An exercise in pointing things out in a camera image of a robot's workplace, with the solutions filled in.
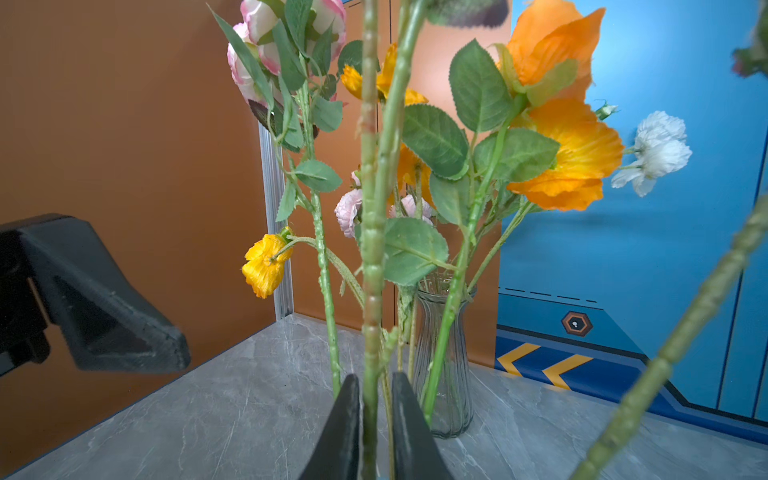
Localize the white ranunculus flower stem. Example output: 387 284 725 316
611 111 693 198

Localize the white rose bud stem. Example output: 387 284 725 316
570 194 767 479

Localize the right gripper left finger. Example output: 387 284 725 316
299 374 361 480

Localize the pink peony flower stem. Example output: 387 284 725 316
334 171 435 238

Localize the pink rose bunch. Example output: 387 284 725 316
359 1 509 479

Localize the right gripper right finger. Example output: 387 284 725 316
391 372 454 480

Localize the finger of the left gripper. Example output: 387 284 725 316
1 214 191 374

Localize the clear glass vase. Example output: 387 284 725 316
413 270 476 439

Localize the pink rose stem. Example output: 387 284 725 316
216 1 346 393

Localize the yellow orange ranunculus stem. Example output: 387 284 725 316
387 1 624 419

